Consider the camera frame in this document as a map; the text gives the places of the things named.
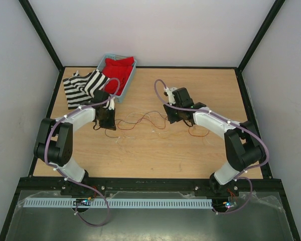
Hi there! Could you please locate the white wire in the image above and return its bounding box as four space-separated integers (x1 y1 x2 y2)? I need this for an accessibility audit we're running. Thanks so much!
120 112 216 146

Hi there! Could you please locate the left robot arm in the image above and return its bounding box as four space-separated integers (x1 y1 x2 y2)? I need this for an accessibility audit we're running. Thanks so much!
34 90 116 195

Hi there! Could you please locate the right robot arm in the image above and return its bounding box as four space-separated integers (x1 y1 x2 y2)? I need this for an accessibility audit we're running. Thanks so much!
164 87 266 195

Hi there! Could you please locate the blue plastic basket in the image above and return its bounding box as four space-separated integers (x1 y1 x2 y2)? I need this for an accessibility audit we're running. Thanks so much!
97 54 137 103

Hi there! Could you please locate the black white striped cloth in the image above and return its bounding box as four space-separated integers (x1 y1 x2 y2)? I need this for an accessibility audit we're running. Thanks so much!
63 69 109 109

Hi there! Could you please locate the red cloth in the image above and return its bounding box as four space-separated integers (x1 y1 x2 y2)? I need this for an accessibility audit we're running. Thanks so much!
102 57 134 96

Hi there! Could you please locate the left circuit board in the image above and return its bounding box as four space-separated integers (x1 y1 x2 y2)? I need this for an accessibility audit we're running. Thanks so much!
73 198 92 206

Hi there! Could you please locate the circuit board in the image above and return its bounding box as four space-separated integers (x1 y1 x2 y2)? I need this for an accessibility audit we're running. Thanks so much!
73 198 92 206
223 201 237 209

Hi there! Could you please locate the right circuit board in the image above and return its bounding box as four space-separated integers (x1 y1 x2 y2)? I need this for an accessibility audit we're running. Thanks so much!
223 201 237 209

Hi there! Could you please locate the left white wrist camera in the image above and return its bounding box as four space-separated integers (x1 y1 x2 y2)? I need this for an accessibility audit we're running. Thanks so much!
108 99 115 110

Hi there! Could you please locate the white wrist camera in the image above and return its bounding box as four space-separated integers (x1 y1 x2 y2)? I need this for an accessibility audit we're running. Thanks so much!
108 99 115 110
164 87 177 105

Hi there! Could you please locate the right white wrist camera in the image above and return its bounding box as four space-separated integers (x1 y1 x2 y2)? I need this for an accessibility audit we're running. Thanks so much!
164 87 177 105

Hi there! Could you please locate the grey slotted cable duct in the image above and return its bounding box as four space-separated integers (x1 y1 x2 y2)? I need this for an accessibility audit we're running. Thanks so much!
23 198 212 209

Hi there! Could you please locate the black aluminium frame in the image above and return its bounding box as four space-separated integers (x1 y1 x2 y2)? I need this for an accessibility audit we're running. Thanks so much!
0 1 300 240

